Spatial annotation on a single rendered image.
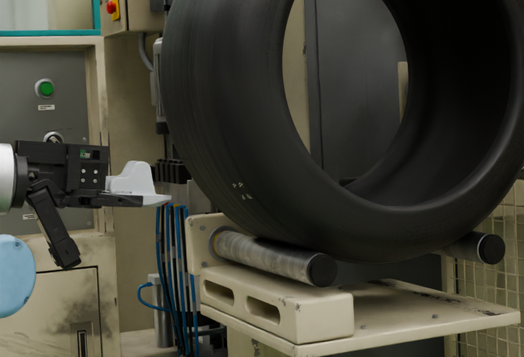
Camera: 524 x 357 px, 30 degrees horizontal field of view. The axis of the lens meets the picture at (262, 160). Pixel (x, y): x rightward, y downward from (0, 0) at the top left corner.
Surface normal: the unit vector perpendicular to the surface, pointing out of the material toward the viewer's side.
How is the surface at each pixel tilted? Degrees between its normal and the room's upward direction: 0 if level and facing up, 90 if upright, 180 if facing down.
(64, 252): 93
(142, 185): 91
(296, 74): 90
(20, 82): 90
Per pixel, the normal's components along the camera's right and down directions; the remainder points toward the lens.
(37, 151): 0.42, 0.03
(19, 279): 0.82, 0.01
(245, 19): -0.37, -0.15
